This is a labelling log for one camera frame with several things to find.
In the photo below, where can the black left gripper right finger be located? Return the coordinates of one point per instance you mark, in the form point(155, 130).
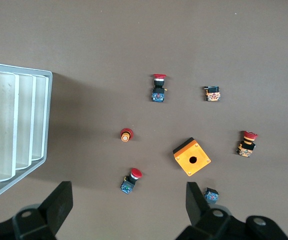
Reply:
point(196, 207)

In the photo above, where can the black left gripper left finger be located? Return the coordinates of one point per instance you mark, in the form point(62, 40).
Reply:
point(56, 205)

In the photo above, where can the red pushbutton black contact block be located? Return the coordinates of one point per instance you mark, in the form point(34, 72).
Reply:
point(212, 195)

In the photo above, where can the red pushbutton blue contact block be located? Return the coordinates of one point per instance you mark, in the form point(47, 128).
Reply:
point(158, 96)
point(127, 187)

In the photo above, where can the red mushroom button yellow block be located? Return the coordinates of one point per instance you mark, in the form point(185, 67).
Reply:
point(245, 147)

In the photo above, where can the white grooved tray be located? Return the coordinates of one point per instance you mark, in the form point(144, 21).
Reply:
point(6, 125)

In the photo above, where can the red yellow button head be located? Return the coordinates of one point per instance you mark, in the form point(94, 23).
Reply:
point(126, 133)

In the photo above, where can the orange black contact block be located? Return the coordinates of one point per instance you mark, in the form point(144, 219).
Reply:
point(212, 96)

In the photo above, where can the brown paper table cover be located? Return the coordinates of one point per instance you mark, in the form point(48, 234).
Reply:
point(84, 37)

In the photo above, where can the orange button enclosure box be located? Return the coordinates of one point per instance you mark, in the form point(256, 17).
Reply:
point(184, 160)

